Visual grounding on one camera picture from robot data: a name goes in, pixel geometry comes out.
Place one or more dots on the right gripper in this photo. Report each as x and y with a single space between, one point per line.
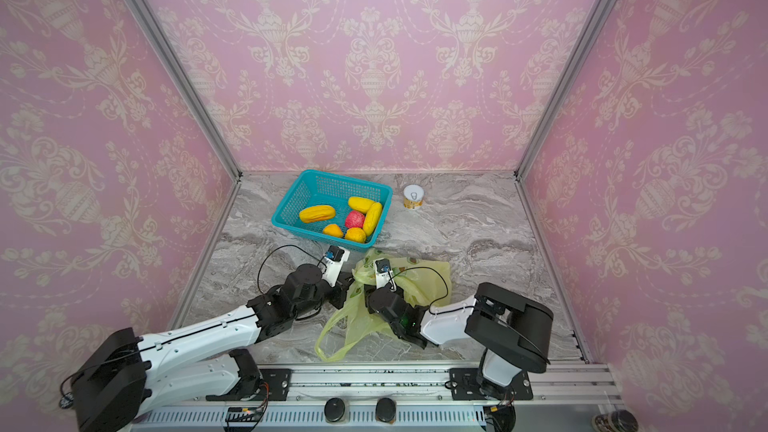
372 296

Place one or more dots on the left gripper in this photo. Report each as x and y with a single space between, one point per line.
343 284

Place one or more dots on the yellow-green plastic bag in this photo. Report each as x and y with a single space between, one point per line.
421 282

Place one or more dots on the orange fruit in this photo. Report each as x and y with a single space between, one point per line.
333 230

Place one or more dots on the yellow lemon fruit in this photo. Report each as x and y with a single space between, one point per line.
356 234

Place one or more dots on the ridged yellow-orange fruit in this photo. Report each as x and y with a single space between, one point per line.
317 213

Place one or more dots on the pink red fruit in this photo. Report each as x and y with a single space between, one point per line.
355 219

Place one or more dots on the yellow banana fruit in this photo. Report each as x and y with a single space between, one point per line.
372 218

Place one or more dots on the smooth yellow mango fruit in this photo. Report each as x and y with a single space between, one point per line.
360 204

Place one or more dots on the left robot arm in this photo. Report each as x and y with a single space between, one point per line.
130 375

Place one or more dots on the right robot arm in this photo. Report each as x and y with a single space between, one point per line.
514 331

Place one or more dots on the teal plastic basket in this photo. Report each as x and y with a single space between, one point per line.
313 187

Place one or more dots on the right black knob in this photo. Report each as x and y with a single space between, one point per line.
386 410

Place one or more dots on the black knob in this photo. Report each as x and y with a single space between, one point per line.
386 410
335 410

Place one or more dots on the left black knob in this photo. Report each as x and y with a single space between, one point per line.
335 410

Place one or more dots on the yellow drink can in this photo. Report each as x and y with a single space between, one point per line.
413 196

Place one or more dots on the dark jar bottom right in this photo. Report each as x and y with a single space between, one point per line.
615 421

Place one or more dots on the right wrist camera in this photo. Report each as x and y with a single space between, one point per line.
383 274

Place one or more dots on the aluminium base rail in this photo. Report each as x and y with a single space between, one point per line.
565 398

